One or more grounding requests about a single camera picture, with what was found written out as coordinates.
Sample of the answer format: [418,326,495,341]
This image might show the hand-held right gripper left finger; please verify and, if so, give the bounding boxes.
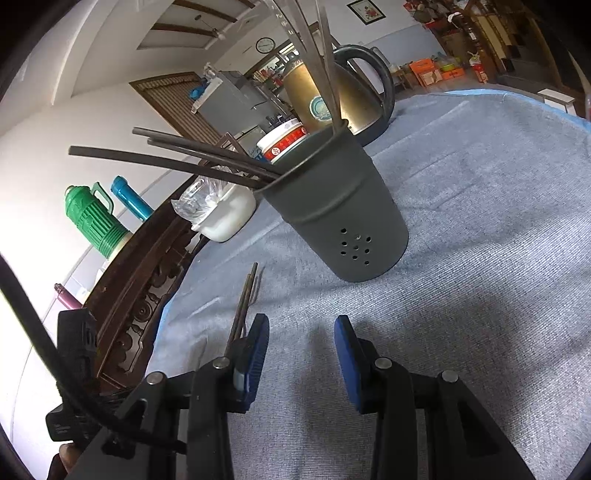
[76,313,271,480]

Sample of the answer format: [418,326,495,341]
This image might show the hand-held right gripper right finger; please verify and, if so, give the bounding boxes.
[334,315,532,480]

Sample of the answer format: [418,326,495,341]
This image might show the single dark wooden chopstick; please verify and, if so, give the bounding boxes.
[235,262,258,342]
[228,272,254,347]

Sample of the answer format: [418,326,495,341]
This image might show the grey metal chopstick holder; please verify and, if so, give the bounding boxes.
[262,121,409,283]

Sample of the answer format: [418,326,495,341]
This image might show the bunch of dark chopsticks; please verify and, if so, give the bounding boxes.
[68,0,345,190]

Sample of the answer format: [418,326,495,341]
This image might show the person's left hand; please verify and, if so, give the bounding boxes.
[47,442,83,480]

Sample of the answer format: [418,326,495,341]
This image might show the pink bottle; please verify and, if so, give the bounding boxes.
[54,283,84,309]

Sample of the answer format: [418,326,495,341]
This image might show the dark carved wooden sideboard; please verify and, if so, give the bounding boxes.
[83,185,241,393]

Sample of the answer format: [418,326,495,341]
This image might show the green thermos flask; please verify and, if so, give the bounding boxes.
[65,182,134,259]

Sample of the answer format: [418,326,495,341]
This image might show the white plastic pot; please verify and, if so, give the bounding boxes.
[190,185,257,243]

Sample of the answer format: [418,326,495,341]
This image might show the blue thermos flask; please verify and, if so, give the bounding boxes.
[111,175,154,221]

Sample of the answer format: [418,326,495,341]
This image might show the clear plastic bag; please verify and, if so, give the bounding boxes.
[171,174,241,222]

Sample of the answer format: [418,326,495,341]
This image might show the white bowl with red print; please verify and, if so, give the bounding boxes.
[263,130,308,164]

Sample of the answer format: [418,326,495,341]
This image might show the brown door curtain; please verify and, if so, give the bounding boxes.
[129,71,222,153]

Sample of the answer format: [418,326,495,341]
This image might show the gold electric kettle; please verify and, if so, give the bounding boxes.
[283,44,396,147]

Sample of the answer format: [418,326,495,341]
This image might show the grey refrigerator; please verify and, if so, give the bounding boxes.
[191,69,282,139]

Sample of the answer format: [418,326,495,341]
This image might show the large orange box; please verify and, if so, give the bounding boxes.
[409,59,441,88]

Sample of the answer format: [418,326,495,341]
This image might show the blue table cover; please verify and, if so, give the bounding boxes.
[148,88,591,352]

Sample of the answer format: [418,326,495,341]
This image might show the red carton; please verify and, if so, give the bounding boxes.
[471,53,490,84]

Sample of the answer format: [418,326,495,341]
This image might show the small white stool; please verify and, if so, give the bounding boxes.
[538,88,575,114]

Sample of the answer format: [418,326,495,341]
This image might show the wooden staircase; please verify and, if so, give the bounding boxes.
[462,0,555,84]

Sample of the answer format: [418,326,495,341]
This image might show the black cable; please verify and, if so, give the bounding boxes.
[0,254,188,457]

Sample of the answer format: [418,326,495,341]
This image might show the framed wall picture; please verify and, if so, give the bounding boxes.
[347,0,386,25]

